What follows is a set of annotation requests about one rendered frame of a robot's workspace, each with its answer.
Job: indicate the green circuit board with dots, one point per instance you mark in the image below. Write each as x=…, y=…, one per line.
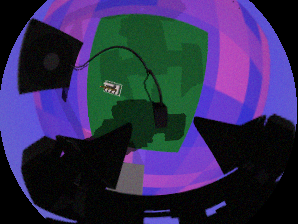
x=121, y=91

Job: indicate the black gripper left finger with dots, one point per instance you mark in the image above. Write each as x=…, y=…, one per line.
x=104, y=155

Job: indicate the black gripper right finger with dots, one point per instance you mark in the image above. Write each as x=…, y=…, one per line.
x=227, y=141

